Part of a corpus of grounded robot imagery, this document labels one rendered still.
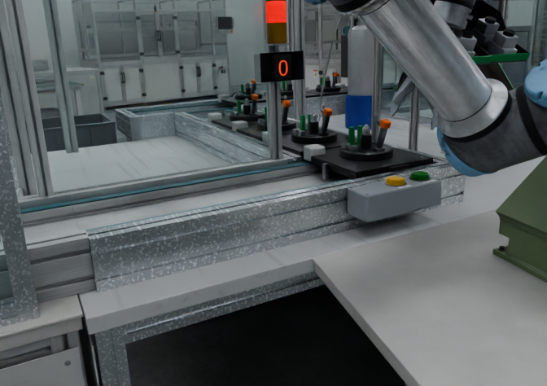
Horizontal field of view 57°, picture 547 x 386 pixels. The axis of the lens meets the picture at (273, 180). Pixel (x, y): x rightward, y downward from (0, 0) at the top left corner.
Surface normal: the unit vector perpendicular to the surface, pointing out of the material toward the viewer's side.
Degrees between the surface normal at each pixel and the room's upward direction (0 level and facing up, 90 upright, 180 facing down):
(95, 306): 0
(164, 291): 0
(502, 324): 0
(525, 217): 41
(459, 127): 91
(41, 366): 90
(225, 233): 90
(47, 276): 90
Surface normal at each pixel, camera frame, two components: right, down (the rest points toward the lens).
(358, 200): -0.89, 0.16
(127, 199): 0.46, 0.23
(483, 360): -0.04, -0.96
